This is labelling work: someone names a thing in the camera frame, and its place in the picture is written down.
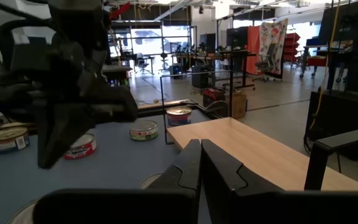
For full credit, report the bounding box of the black computer tower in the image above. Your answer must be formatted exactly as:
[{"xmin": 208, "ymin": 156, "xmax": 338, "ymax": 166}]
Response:
[{"xmin": 191, "ymin": 65, "xmax": 210, "ymax": 89}]

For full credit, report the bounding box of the red tuna can silver lid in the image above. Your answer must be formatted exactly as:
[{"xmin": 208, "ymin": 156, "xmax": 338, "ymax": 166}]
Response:
[
  {"xmin": 63, "ymin": 133, "xmax": 98, "ymax": 161},
  {"xmin": 138, "ymin": 172, "xmax": 165, "ymax": 190}
]

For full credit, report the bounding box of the red and black tool case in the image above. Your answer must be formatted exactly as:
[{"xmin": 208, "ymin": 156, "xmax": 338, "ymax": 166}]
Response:
[{"xmin": 202, "ymin": 87, "xmax": 226, "ymax": 108}]

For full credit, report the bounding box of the black computer monitor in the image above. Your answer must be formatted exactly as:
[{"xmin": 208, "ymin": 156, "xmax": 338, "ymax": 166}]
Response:
[{"xmin": 226, "ymin": 26, "xmax": 249, "ymax": 50}]

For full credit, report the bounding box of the orange fabric partition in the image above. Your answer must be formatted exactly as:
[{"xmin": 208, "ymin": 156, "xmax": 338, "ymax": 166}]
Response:
[{"xmin": 246, "ymin": 25, "xmax": 262, "ymax": 75}]

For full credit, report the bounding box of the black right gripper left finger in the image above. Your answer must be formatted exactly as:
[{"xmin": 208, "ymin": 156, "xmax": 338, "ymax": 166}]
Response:
[{"xmin": 147, "ymin": 138, "xmax": 203, "ymax": 202}]

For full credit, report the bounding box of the black office desk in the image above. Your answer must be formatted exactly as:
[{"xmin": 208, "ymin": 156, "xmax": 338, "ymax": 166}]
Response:
[{"xmin": 171, "ymin": 49, "xmax": 257, "ymax": 91}]

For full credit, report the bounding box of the grey office chair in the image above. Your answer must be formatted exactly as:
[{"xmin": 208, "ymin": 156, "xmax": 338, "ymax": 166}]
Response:
[{"xmin": 255, "ymin": 43, "xmax": 276, "ymax": 82}]

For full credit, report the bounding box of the black equipment rack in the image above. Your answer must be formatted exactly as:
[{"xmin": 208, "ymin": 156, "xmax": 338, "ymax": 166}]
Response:
[{"xmin": 317, "ymin": 0, "xmax": 358, "ymax": 97}]

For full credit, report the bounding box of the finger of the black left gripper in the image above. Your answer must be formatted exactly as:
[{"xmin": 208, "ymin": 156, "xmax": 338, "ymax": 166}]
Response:
[
  {"xmin": 50, "ymin": 108, "xmax": 96, "ymax": 168},
  {"xmin": 37, "ymin": 108, "xmax": 65, "ymax": 170}
]

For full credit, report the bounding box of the black table frame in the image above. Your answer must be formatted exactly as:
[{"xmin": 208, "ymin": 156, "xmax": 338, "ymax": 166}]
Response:
[{"xmin": 135, "ymin": 98, "xmax": 229, "ymax": 121}]

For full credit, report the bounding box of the yellow hanging cable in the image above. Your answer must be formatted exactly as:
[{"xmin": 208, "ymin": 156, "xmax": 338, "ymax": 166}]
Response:
[{"xmin": 308, "ymin": 0, "xmax": 341, "ymax": 131}]

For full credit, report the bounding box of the blue table mat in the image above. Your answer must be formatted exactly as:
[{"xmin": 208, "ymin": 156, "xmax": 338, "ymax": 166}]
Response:
[{"xmin": 0, "ymin": 109, "xmax": 213, "ymax": 224}]

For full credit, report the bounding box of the red storage bin rack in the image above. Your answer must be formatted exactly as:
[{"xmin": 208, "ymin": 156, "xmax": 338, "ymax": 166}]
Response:
[{"xmin": 283, "ymin": 32, "xmax": 301, "ymax": 63}]

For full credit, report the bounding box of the floral printed panel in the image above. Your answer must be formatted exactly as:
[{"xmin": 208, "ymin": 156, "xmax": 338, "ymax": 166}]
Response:
[{"xmin": 259, "ymin": 18, "xmax": 289, "ymax": 79}]

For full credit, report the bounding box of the brown cardboard box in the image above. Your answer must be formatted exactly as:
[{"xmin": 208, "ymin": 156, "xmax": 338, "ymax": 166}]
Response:
[{"xmin": 225, "ymin": 91, "xmax": 248, "ymax": 119}]

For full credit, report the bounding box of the blue salmon can gold lid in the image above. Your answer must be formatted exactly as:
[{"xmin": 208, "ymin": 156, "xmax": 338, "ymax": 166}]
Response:
[
  {"xmin": 0, "ymin": 126, "xmax": 30, "ymax": 155},
  {"xmin": 165, "ymin": 106, "xmax": 193, "ymax": 127}
]

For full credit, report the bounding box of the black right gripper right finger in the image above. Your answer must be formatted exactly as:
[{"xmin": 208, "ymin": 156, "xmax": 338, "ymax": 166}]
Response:
[{"xmin": 201, "ymin": 138, "xmax": 284, "ymax": 224}]

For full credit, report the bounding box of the green tuna can silver lid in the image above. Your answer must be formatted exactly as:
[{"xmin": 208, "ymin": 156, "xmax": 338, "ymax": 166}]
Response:
[
  {"xmin": 6, "ymin": 198, "xmax": 40, "ymax": 224},
  {"xmin": 129, "ymin": 119, "xmax": 160, "ymax": 142}
]

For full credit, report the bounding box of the black equipment cabinet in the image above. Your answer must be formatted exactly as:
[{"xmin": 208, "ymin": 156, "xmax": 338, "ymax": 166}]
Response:
[{"xmin": 303, "ymin": 90, "xmax": 358, "ymax": 161}]

